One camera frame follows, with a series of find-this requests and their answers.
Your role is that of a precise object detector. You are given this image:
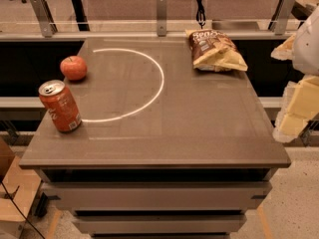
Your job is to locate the orange soda can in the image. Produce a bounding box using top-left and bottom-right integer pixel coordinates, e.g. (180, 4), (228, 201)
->
(38, 80), (81, 132)

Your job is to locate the middle metal rail bracket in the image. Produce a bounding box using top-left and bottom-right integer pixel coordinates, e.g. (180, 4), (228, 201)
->
(157, 0), (166, 37)

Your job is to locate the red apple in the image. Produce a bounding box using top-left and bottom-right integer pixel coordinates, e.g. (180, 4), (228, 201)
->
(60, 56), (88, 81)

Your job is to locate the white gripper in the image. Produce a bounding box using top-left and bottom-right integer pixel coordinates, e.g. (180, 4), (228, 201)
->
(271, 7), (319, 143)

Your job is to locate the left metal rail bracket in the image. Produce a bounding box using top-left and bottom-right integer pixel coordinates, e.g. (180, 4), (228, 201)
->
(29, 0), (57, 38)

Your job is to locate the cardboard box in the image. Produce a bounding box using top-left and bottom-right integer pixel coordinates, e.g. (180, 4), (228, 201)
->
(0, 139), (41, 239)

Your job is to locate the grey drawer cabinet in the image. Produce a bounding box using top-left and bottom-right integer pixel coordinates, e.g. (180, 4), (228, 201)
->
(21, 38), (290, 239)

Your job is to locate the right metal rail bracket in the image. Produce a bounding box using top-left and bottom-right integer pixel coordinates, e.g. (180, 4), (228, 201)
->
(268, 0), (296, 35)

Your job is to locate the brown chip bag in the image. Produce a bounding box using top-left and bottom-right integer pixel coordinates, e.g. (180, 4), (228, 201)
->
(185, 29), (248, 72)

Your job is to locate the black table leg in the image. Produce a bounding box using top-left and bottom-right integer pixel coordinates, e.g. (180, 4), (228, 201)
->
(71, 0), (90, 31)

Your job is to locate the metal rail bracket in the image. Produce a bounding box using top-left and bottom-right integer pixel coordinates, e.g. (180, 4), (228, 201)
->
(157, 0), (166, 37)
(29, 0), (57, 38)
(268, 0), (296, 35)

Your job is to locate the black hanging cable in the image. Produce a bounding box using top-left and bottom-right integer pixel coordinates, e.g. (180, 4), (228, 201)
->
(194, 0), (207, 30)

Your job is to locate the black floor cable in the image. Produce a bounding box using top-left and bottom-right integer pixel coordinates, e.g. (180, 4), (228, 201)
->
(0, 179), (46, 239)

